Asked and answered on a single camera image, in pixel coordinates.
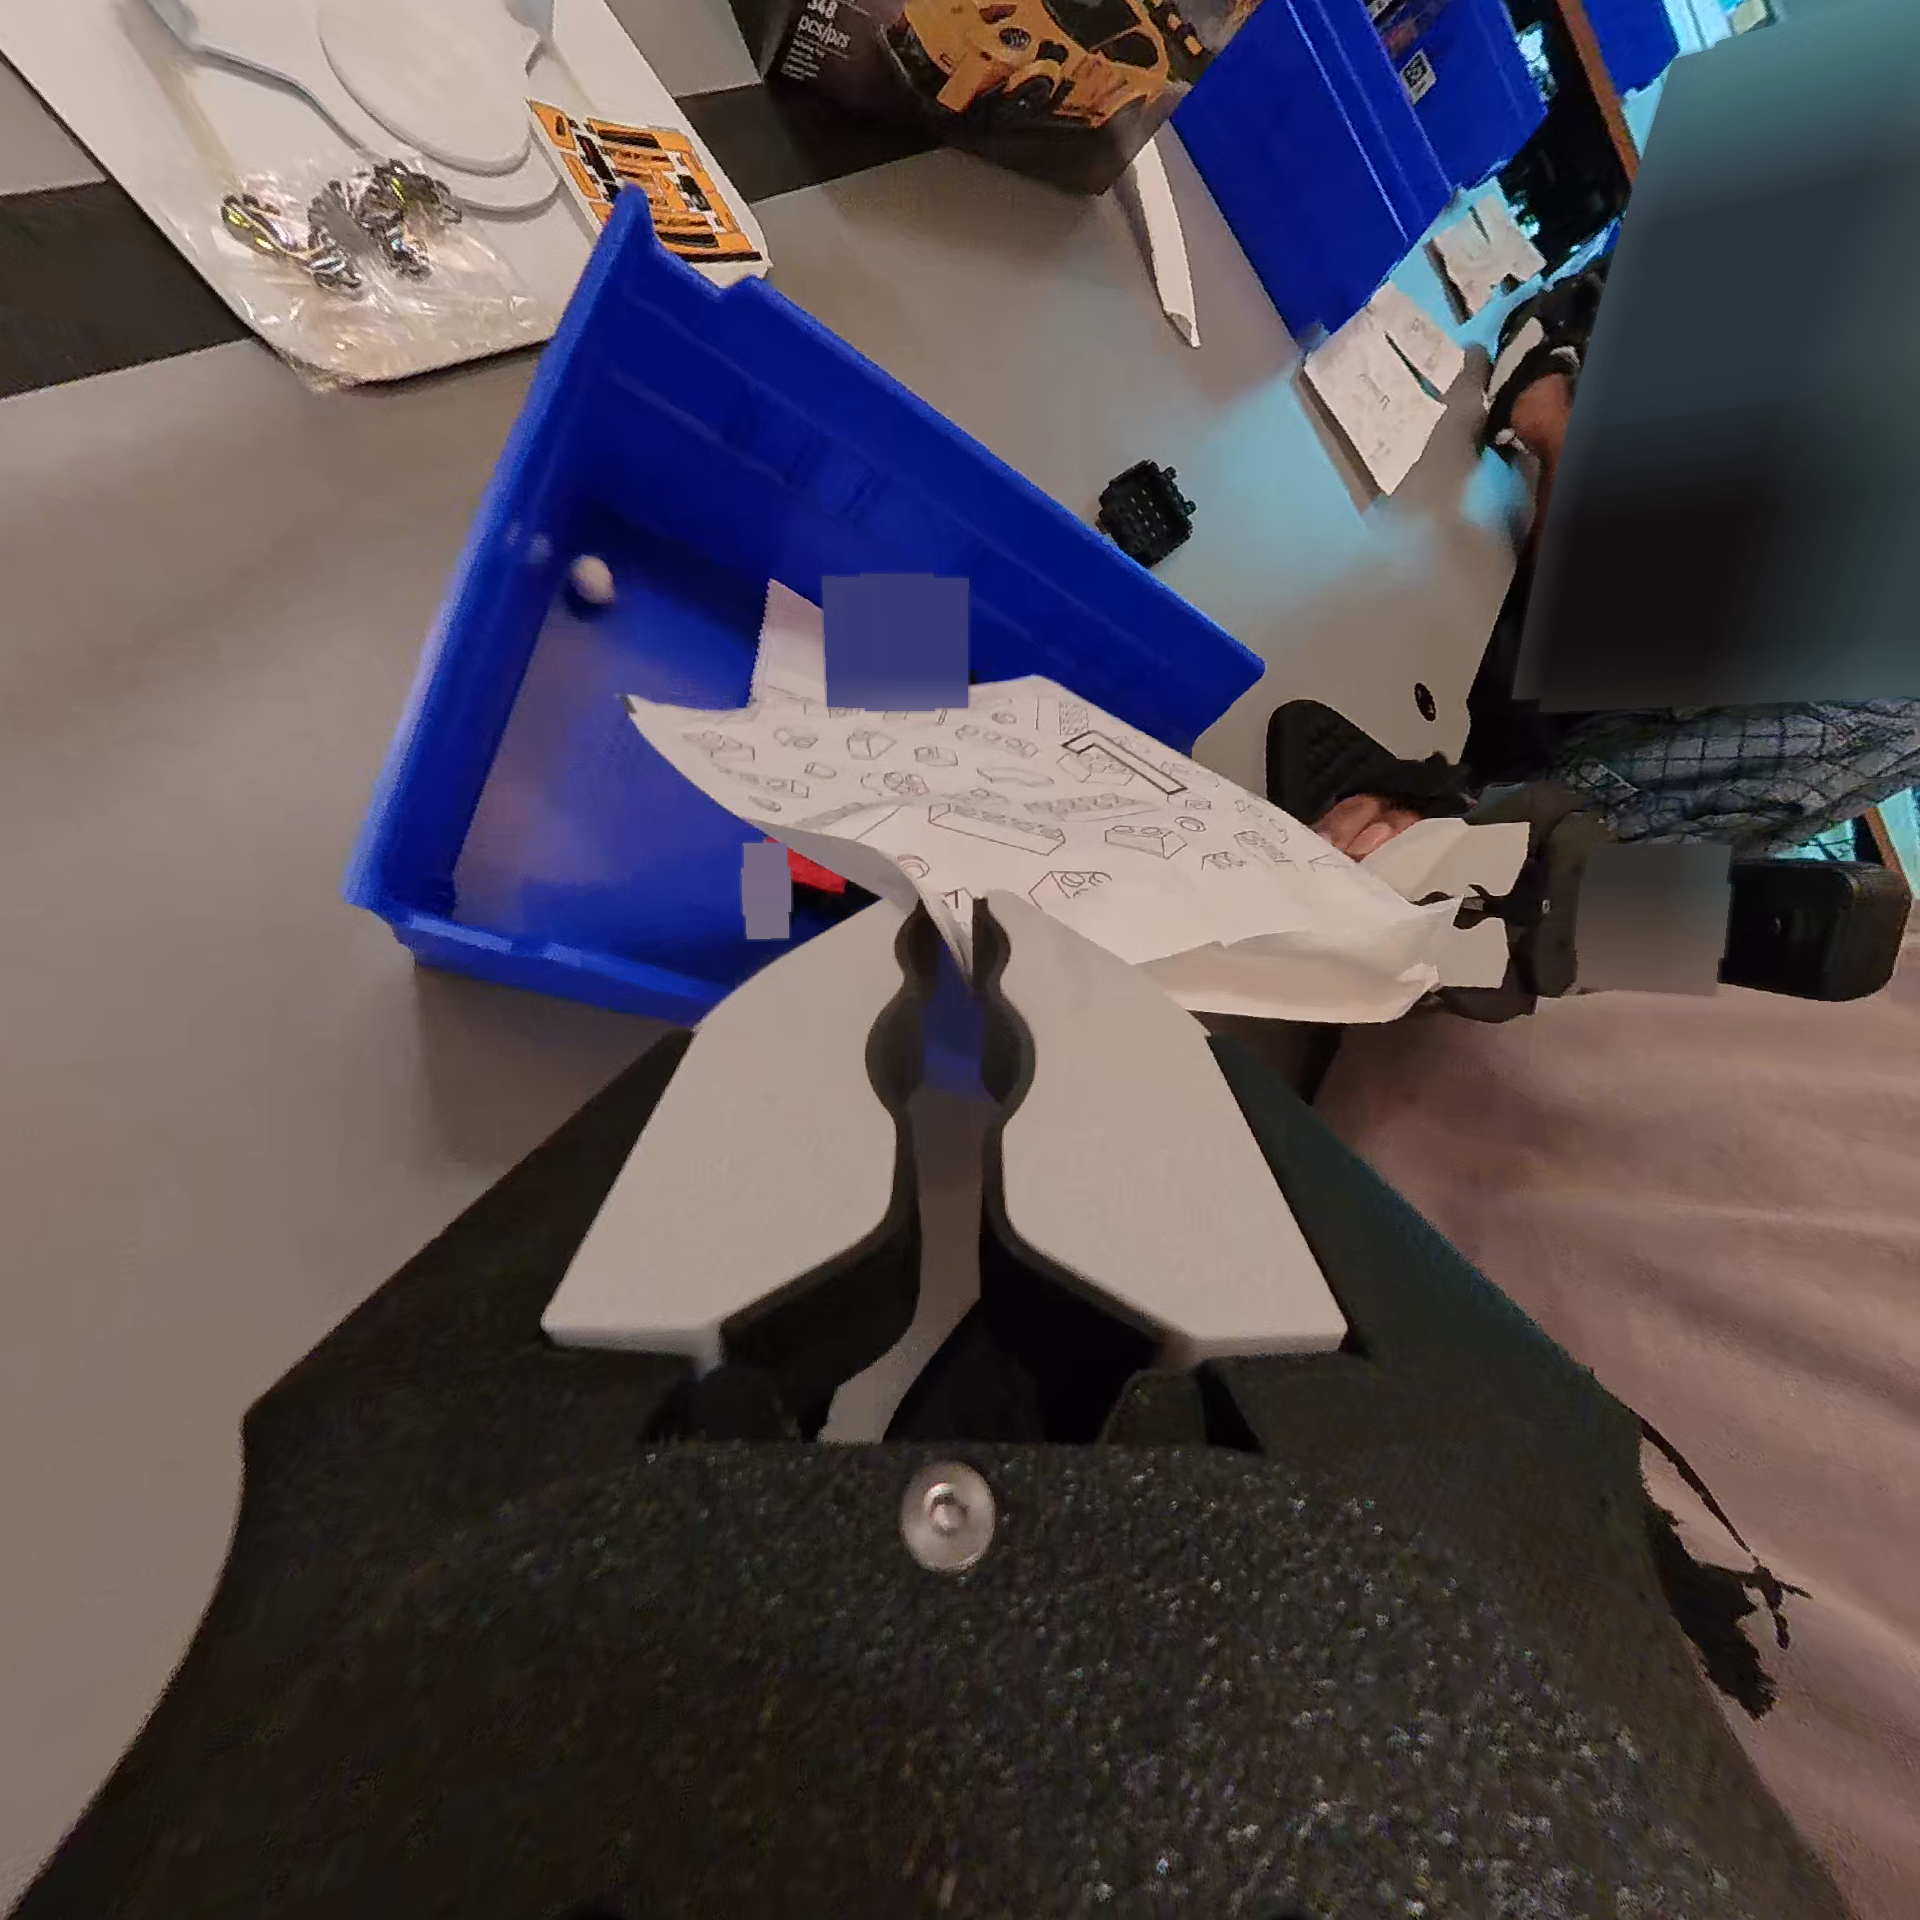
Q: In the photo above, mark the person's right hand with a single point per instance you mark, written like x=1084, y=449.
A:
x=1372, y=827

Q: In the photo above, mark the torn white paper strip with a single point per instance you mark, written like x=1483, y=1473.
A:
x=1162, y=241

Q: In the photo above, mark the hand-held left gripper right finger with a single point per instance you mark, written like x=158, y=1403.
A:
x=1171, y=1201

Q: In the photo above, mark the white brick-print paper bag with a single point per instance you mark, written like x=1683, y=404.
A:
x=1051, y=809

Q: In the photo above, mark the black LEGO chassis piece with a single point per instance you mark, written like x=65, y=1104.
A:
x=1149, y=513

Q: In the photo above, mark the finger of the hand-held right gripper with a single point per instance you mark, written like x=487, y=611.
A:
x=1478, y=953
x=1478, y=857

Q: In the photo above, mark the toy car set box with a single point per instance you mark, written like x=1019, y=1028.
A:
x=974, y=76

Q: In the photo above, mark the white book stand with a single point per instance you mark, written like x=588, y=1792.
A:
x=225, y=89

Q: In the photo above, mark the short blue storage bin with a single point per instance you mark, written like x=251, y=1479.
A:
x=630, y=451

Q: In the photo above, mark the torn white paper bag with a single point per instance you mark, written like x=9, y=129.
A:
x=1425, y=329
x=1372, y=404
x=1485, y=255

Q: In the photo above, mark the person's beige sweatshirt torso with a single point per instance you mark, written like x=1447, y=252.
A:
x=1724, y=1201

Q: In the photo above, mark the orange sticker sheet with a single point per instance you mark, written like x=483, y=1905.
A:
x=646, y=172

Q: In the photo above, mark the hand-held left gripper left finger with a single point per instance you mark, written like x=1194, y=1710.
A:
x=721, y=1201

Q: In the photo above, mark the white round toy piece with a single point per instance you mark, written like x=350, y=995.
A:
x=588, y=580

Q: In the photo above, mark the small white paper bag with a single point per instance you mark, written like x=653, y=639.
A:
x=788, y=646

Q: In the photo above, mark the small clear plastic parts bag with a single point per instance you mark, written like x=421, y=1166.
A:
x=346, y=225

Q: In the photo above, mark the black wrist rest pad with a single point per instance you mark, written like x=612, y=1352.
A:
x=1330, y=751

